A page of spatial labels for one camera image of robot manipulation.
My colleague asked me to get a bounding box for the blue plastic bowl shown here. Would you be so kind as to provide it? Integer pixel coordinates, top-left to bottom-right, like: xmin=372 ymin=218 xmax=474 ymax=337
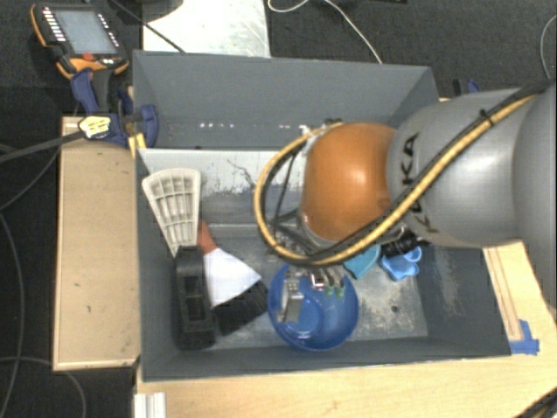
xmin=266 ymin=262 xmax=361 ymax=352

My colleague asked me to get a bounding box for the teal plastic piece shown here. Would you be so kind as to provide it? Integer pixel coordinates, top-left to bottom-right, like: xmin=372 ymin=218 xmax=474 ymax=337
xmin=343 ymin=243 xmax=383 ymax=280

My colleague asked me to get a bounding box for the white brush with black bristles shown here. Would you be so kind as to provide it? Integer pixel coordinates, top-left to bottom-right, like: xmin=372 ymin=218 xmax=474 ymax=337
xmin=196 ymin=219 xmax=270 ymax=338

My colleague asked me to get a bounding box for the blue plastic piece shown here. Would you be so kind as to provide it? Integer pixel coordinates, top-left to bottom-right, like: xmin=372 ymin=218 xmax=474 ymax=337
xmin=379 ymin=245 xmax=424 ymax=283

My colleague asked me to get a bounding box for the black plastic box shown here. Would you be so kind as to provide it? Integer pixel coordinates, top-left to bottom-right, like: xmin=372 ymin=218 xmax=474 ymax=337
xmin=173 ymin=245 xmax=218 ymax=352

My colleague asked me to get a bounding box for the white ribbed plastic fan piece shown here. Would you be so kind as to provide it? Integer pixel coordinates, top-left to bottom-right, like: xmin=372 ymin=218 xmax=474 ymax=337
xmin=141 ymin=167 xmax=203 ymax=259

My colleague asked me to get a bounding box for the grey metal bin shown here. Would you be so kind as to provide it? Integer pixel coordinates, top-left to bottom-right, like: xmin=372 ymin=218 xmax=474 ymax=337
xmin=131 ymin=49 xmax=513 ymax=383

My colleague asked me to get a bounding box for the pale wood flat board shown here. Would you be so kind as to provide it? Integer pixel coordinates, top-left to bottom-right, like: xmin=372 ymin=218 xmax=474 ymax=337
xmin=52 ymin=116 xmax=144 ymax=372

